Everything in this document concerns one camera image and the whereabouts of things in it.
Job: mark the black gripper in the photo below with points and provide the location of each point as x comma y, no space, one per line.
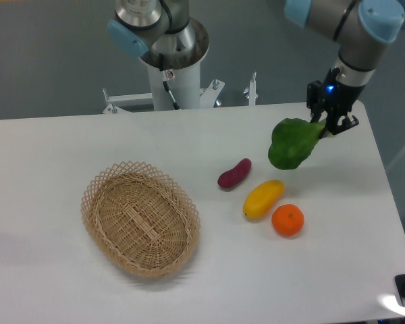
337,99

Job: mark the green leafy vegetable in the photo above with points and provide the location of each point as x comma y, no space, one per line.
293,140

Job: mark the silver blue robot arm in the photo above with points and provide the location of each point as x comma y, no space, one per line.
363,29

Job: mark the yellow mango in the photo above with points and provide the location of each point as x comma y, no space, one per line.
262,198

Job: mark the orange tangerine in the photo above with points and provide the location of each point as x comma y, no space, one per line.
287,220

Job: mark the purple sweet potato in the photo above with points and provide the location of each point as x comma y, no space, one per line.
233,177

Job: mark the woven wicker basket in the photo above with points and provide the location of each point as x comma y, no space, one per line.
141,219

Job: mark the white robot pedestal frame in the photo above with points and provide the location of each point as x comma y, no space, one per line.
173,66

